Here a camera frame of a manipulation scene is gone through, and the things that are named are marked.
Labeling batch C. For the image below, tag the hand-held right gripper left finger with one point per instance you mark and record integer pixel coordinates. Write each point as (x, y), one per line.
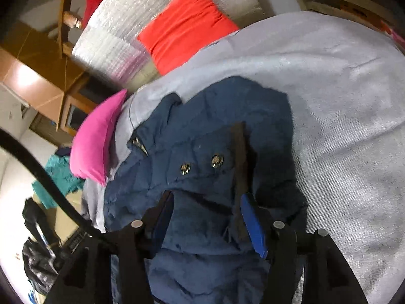
(166, 212)

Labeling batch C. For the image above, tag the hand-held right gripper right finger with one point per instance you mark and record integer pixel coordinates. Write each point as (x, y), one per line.
(253, 228)

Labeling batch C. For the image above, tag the navy blue puffer jacket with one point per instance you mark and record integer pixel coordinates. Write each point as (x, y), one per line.
(196, 133)

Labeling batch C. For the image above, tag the pink pillow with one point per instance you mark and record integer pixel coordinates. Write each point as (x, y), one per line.
(95, 139)

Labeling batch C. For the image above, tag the cream sofa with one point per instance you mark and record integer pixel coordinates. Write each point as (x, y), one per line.
(63, 224)

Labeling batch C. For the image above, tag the teal cloth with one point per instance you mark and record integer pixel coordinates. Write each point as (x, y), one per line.
(60, 171)

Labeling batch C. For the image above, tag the black garment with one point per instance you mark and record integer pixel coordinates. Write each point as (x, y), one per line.
(31, 212)

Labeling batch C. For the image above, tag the wooden glass-front cabinet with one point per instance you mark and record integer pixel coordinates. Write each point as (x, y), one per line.
(72, 114)

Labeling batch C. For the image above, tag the shiny black jacket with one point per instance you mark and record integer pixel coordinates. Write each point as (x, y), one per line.
(38, 262)

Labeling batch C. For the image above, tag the grey blanket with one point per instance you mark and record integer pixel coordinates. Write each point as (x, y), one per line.
(332, 101)

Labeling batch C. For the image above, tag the silver foil insulation mat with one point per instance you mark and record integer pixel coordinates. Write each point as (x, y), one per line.
(107, 47)

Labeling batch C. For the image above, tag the red orange pillow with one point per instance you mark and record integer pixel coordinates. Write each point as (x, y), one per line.
(186, 28)

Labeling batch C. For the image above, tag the wooden pillar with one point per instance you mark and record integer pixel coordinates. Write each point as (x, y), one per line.
(28, 76)

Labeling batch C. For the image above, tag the wooden stair railing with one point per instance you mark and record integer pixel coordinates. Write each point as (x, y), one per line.
(68, 19)

